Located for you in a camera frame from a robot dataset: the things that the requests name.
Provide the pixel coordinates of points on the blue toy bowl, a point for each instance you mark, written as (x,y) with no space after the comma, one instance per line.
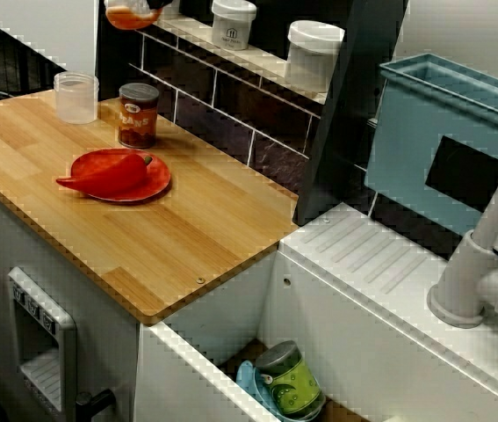
(246,380)

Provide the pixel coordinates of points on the white toy kitchen unit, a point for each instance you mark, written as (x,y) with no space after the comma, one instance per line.
(363,329)

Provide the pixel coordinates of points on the clear open plastic jar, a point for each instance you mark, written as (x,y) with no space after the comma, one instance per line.
(75,101)

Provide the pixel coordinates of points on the green toy can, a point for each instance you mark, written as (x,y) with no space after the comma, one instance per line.
(292,382)

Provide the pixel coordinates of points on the grey toy dishwasher panel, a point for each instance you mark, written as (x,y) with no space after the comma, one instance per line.
(42,351)

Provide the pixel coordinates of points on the grey toy faucet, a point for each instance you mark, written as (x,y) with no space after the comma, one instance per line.
(464,281)

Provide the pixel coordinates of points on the toy beans can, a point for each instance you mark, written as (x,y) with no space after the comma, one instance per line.
(139,118)

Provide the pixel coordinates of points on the red round plate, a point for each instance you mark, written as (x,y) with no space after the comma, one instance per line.
(156,180)

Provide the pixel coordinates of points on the dark tile backsplash with shelf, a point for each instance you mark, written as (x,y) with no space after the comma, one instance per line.
(231,110)

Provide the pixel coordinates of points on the orange and white toy sushi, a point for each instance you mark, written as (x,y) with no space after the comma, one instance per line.
(132,17)

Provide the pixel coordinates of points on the small white lidded labelled jar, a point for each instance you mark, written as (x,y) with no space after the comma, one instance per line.
(233,26)

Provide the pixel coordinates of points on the teal plastic bin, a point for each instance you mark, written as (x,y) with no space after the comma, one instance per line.
(402,154)

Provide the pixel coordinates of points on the large white lidded plastic jar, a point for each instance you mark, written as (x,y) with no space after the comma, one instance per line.
(312,57)

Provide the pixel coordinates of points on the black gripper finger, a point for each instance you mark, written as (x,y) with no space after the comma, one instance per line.
(158,3)

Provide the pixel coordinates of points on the red toy chili pepper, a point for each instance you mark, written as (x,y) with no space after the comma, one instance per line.
(108,176)

